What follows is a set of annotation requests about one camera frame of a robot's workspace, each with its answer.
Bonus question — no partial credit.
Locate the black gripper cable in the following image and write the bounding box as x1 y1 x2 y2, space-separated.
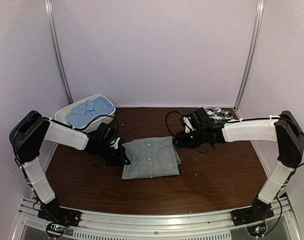
165 110 184 137
49 114 119 167

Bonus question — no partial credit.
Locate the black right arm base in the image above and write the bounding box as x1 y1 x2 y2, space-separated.
231 204 274 227

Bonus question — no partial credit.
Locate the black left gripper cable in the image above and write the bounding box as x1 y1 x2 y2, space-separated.
49 114 119 167

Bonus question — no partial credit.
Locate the light blue folded shirt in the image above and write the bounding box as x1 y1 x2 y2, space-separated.
65 95 116 130

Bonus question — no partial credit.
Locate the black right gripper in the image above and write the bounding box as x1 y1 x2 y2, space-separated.
172 128 207 149

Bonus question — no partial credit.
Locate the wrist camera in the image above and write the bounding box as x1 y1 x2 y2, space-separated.
180 107 214 133
109 136 124 150

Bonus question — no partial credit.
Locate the silver right corner post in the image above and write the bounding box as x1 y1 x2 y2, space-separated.
233 0 265 112

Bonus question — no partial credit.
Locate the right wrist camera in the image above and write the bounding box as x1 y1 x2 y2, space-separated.
180 107 214 133

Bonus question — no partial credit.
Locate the circuit board with leds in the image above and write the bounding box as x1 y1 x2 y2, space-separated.
246 223 267 238
45 222 68 238

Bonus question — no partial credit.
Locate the grey long sleeve shirt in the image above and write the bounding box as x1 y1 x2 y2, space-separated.
121 136 181 180

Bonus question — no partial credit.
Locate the silver left corner post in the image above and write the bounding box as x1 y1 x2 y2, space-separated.
44 0 74 104

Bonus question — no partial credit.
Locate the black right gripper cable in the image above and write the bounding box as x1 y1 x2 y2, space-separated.
165 110 184 137

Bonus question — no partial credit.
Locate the silver corner post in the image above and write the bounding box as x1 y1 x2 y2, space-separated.
44 0 74 104
233 0 265 112

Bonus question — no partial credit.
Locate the black white plaid shirt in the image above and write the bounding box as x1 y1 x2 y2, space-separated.
203 107 234 122

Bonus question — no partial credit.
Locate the left circuit board with leds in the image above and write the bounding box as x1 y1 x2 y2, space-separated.
45 222 68 238

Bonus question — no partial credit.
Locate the aluminium front rail frame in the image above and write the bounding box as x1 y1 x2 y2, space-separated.
14 196 303 240

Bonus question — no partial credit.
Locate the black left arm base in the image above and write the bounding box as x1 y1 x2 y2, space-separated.
37 202 81 227

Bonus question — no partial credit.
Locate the right circuit board with leds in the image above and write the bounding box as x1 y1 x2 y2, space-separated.
246 223 267 238

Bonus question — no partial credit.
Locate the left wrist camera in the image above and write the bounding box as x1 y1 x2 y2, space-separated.
109 136 124 150

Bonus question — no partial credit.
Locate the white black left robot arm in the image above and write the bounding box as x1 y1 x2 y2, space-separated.
9 110 131 222

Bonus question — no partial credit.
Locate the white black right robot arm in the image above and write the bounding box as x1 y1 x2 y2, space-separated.
172 108 304 221

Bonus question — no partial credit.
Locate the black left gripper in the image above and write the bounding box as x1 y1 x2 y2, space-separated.
97 141 131 167

